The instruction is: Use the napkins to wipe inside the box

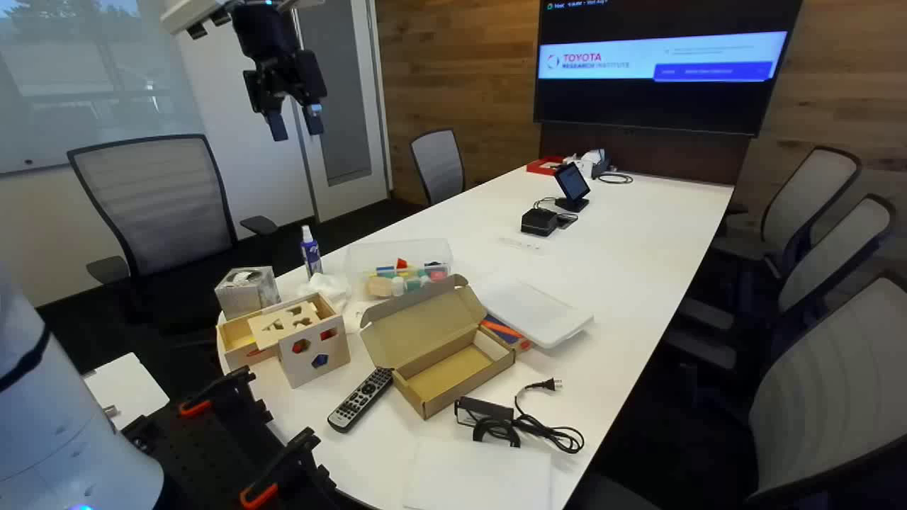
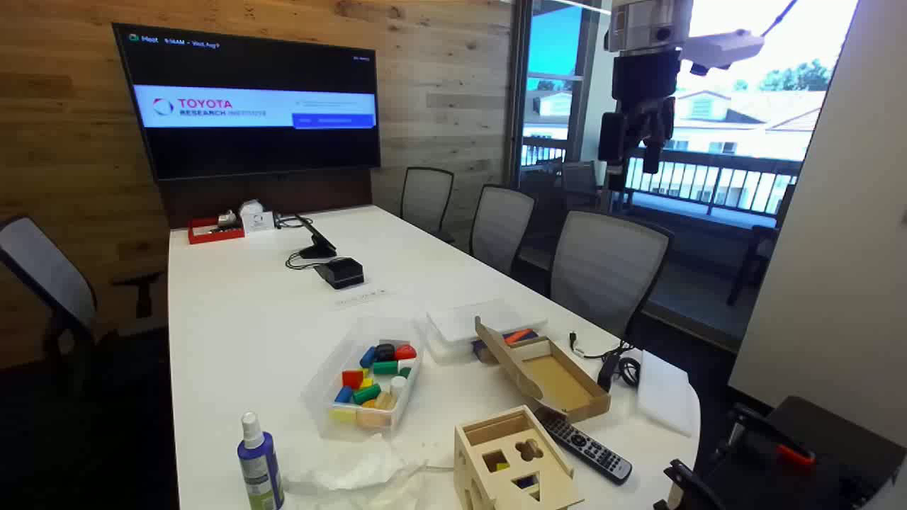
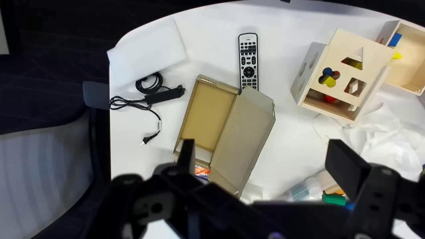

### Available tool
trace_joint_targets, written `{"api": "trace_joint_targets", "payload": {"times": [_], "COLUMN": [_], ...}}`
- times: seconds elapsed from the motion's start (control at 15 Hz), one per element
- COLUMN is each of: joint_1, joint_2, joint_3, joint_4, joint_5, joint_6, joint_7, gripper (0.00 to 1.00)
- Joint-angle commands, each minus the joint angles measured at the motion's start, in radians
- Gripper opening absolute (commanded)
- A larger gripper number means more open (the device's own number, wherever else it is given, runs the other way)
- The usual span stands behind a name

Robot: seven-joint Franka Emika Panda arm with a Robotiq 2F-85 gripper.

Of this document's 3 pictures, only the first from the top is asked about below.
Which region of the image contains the white napkin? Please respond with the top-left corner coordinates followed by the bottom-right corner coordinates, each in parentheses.
top-left (297, 269), bottom-right (354, 313)

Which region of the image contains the small blue spray bottle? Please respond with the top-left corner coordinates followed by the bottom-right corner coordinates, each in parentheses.
top-left (297, 222), bottom-right (327, 280)

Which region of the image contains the black clamp with orange handle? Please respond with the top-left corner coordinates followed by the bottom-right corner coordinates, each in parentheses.
top-left (236, 425), bottom-right (327, 510)
top-left (175, 364), bottom-right (262, 425)

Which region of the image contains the grey desk phone with cable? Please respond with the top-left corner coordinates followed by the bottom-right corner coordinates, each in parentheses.
top-left (569, 144), bottom-right (634, 188)

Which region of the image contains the wooden shape sorter box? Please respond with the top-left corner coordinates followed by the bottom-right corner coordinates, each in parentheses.
top-left (215, 290), bottom-right (354, 391)

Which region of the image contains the small grey office chair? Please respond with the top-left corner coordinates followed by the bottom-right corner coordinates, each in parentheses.
top-left (408, 129), bottom-right (467, 208)

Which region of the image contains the white wall whiteboard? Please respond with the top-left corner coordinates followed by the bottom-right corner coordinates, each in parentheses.
top-left (0, 0), bottom-right (208, 180)

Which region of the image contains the black remote control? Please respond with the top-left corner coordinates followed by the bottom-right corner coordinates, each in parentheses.
top-left (323, 365), bottom-right (398, 438)

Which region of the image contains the orange and blue flat box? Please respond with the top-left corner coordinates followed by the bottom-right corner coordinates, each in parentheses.
top-left (478, 317), bottom-right (534, 356)

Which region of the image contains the small black tablet on stand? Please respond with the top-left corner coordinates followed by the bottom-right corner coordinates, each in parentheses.
top-left (551, 160), bottom-right (595, 215)

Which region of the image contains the white door with frosted glass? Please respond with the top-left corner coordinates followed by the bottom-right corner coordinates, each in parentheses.
top-left (271, 0), bottom-right (393, 227)

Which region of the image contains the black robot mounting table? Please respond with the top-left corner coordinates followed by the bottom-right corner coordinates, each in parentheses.
top-left (120, 365), bottom-right (378, 510)

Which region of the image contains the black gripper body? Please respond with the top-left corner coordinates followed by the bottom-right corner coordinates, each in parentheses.
top-left (230, 0), bottom-right (330, 109)

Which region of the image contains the black power adapter with cable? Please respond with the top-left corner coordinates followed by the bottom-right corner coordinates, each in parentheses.
top-left (450, 377), bottom-right (590, 460)

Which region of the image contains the wide grey mesh office chair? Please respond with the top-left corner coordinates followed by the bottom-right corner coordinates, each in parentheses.
top-left (66, 132), bottom-right (281, 292)

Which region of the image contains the wall mounted TV screen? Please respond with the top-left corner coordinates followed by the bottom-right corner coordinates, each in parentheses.
top-left (534, 0), bottom-right (806, 139)

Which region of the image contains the white flat board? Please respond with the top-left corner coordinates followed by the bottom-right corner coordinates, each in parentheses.
top-left (82, 350), bottom-right (172, 433)

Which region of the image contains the brown cardboard box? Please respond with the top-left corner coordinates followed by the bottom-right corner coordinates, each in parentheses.
top-left (357, 273), bottom-right (522, 422)

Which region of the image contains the white rectangular plastic tray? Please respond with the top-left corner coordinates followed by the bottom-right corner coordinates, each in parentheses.
top-left (474, 273), bottom-right (595, 353)

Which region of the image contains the small black box device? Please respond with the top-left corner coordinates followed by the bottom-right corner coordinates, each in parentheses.
top-left (519, 204), bottom-right (562, 239)

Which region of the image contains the small red object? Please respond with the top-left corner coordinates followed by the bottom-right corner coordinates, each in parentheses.
top-left (524, 154), bottom-right (568, 180)

